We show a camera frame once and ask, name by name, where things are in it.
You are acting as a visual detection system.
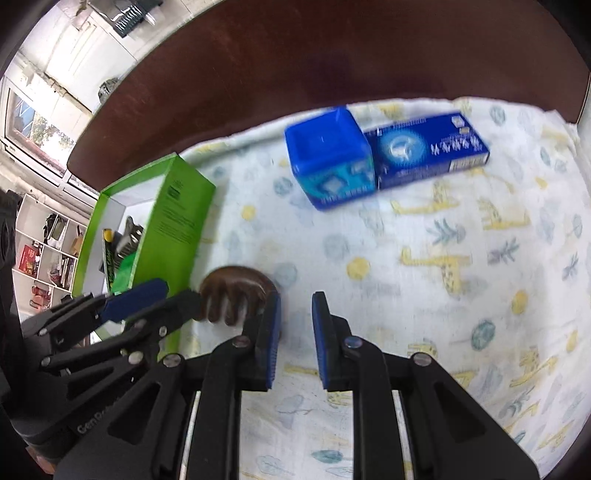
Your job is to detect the red box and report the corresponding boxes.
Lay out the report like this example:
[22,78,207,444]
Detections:
[17,244,43,275]

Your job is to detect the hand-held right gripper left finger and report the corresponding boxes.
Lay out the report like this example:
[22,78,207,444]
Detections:
[55,291,282,480]

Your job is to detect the small green square box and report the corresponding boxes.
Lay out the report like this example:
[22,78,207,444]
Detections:
[113,253,139,294]

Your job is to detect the brown wooden comb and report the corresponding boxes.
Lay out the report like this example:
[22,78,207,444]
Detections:
[198,265,280,329]

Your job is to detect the green cardboard box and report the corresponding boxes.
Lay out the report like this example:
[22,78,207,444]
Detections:
[71,152,217,358]

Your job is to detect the blue cube box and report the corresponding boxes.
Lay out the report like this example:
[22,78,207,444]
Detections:
[284,106,376,212]

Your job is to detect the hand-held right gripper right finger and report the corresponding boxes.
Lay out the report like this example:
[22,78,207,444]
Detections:
[311,291,541,480]

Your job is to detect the grey figurine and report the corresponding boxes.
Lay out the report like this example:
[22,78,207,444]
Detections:
[98,78,122,104]

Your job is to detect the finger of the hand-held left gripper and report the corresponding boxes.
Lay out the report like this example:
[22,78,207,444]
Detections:
[41,288,204,376]
[21,278,169,341]

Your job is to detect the window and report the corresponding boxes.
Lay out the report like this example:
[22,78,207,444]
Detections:
[0,76,70,185]

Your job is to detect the long blue toothpaste box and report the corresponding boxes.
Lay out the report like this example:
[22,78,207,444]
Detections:
[362,112,491,190]

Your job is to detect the yellow and black marker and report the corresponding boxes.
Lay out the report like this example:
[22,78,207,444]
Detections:
[100,229,117,287]

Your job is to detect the white storage shelf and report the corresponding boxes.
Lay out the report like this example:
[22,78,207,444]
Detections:
[11,191,90,308]

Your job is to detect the giraffe printed blanket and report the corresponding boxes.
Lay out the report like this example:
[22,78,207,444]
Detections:
[178,96,585,480]

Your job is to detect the dark slatted rack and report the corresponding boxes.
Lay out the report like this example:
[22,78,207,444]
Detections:
[110,0,163,38]

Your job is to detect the brown table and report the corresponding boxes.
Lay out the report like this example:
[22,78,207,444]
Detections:
[67,0,591,195]

